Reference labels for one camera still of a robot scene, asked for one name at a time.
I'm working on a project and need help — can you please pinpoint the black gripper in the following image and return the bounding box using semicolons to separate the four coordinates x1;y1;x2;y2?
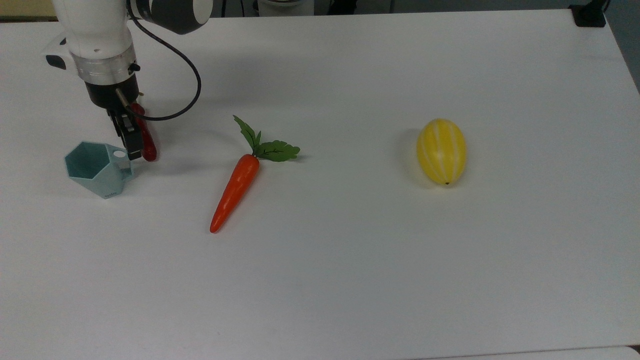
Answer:
84;75;144;161

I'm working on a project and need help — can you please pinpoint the light blue hexagonal mug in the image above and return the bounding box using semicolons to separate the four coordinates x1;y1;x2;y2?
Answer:
64;141;135;200

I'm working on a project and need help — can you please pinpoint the red chili pepper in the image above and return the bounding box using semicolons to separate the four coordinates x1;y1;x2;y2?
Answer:
129;102;158;162

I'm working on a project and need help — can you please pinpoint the orange carrot with green leaves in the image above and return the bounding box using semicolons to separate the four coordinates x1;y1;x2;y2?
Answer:
209;115;301;234

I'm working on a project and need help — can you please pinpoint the light wooden board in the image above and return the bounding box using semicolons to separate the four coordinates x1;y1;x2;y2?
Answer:
0;0;59;22

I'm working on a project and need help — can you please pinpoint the yellow striped melon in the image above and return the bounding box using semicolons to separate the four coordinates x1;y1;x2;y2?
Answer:
416;118;468;186

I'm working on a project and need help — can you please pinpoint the black clamp base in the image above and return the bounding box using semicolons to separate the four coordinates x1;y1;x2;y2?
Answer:
569;0;609;28

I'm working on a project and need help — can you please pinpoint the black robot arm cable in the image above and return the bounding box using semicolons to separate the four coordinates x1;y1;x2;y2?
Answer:
125;12;202;122

